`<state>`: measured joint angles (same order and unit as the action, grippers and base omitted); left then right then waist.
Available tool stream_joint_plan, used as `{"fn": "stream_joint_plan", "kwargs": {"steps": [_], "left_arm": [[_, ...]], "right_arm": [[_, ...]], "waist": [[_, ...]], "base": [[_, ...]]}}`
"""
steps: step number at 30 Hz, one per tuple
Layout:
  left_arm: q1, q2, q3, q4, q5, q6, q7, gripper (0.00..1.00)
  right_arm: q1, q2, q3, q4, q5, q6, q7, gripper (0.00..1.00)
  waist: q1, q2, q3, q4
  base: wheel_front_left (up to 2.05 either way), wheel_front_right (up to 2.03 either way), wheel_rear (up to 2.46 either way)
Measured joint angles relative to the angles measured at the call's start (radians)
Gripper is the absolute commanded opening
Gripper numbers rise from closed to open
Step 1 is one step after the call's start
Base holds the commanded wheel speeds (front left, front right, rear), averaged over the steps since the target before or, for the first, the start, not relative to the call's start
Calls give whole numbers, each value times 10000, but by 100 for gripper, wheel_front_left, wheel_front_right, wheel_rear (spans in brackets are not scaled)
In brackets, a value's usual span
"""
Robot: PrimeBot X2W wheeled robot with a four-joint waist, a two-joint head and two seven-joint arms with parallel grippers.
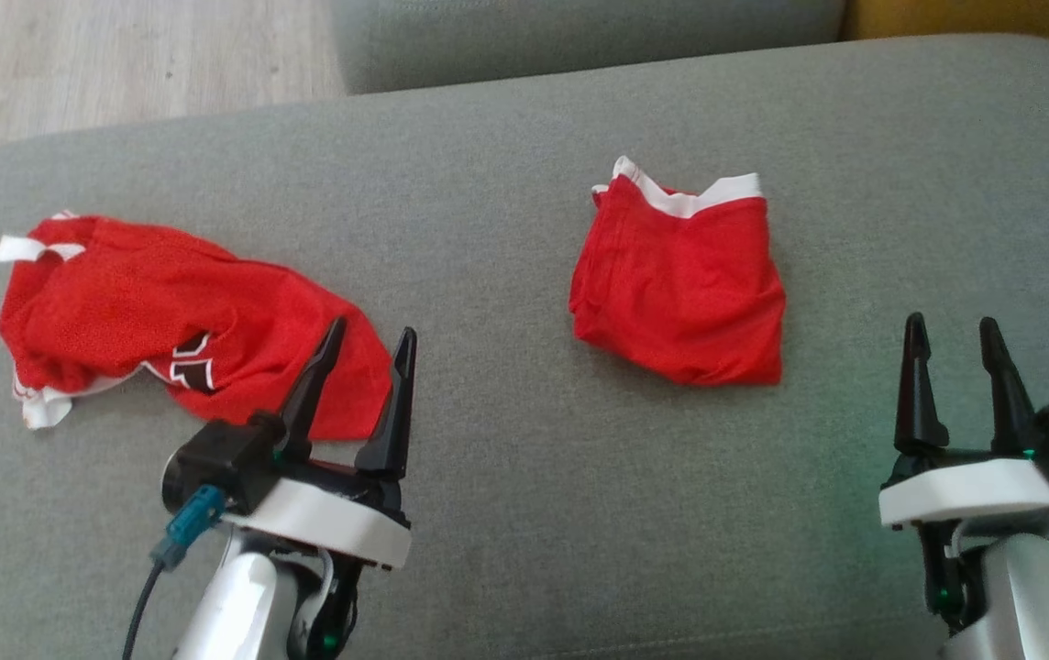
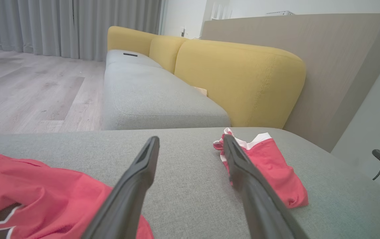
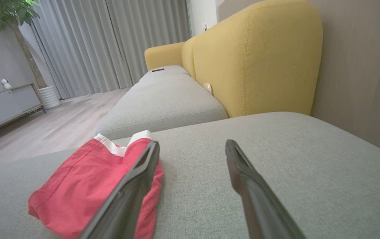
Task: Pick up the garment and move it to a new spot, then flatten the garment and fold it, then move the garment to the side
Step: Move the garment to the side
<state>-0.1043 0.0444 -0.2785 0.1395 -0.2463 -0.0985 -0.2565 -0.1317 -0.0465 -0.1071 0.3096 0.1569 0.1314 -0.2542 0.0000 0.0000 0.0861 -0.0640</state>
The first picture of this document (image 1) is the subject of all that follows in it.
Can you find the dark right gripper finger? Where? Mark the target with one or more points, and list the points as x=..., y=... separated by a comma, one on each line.
x=919, y=403
x=1010, y=412

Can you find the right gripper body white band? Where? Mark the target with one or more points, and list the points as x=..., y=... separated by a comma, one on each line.
x=965, y=490

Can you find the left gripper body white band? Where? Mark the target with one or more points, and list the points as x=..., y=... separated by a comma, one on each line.
x=332, y=518

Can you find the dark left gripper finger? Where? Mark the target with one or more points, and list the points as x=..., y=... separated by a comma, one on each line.
x=391, y=431
x=314, y=394

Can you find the red jersey striped white trim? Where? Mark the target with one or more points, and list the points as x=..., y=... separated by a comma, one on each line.
x=121, y=302

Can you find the red shorts white waistband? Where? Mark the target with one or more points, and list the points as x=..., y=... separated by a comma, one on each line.
x=680, y=284

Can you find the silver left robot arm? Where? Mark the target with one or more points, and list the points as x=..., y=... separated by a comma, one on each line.
x=231, y=605

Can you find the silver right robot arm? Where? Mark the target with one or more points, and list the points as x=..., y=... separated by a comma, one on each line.
x=1029, y=596

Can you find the large grey sofa seat cushion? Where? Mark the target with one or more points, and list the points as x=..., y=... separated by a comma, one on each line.
x=524, y=513

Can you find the yellow sofa backrest cushion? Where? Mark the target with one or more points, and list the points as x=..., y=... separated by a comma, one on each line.
x=992, y=16

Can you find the narrow grey sofa seat cushion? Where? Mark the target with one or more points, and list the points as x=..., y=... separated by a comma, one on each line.
x=579, y=41

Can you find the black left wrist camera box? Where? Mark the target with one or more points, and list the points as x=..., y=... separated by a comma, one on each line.
x=213, y=458

